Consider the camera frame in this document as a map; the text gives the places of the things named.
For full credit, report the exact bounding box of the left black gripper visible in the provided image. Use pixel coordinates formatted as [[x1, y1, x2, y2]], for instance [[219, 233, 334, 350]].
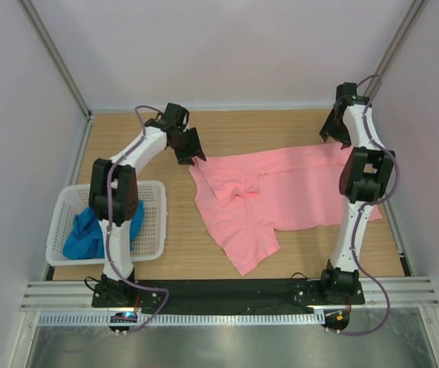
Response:
[[170, 128, 206, 166]]

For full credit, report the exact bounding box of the pink t shirt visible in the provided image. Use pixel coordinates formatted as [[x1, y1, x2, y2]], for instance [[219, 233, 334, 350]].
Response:
[[188, 144, 383, 277]]

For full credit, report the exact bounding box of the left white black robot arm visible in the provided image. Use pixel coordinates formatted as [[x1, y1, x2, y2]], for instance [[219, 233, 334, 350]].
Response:
[[89, 103, 206, 307]]

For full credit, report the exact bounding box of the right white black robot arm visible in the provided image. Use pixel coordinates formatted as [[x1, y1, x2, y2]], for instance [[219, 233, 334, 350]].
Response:
[[319, 82, 399, 304]]

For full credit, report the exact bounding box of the white perforated plastic basket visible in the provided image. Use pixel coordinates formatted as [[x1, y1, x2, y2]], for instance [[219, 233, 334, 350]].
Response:
[[46, 180, 167, 267]]

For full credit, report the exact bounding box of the blue t shirt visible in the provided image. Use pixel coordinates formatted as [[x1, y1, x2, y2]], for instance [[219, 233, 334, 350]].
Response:
[[62, 199, 146, 261]]

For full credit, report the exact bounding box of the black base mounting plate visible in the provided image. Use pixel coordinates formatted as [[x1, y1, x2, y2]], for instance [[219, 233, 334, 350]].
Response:
[[86, 277, 365, 316]]

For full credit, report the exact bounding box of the right aluminium frame post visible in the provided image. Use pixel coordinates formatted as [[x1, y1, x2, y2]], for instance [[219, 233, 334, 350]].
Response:
[[358, 0, 428, 100]]

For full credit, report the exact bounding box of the aluminium frame post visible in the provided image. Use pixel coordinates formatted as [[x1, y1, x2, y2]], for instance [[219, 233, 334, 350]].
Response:
[[18, 0, 92, 120], [358, 0, 428, 100]]

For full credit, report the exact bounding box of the aluminium front rail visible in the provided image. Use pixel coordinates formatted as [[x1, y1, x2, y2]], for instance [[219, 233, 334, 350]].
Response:
[[20, 277, 439, 311]]

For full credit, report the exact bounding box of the white slotted cable duct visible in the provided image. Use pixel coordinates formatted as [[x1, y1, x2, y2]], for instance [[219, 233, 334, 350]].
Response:
[[38, 310, 325, 327]]

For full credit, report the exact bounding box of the left aluminium frame post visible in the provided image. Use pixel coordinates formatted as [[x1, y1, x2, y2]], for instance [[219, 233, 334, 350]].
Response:
[[18, 0, 92, 120]]

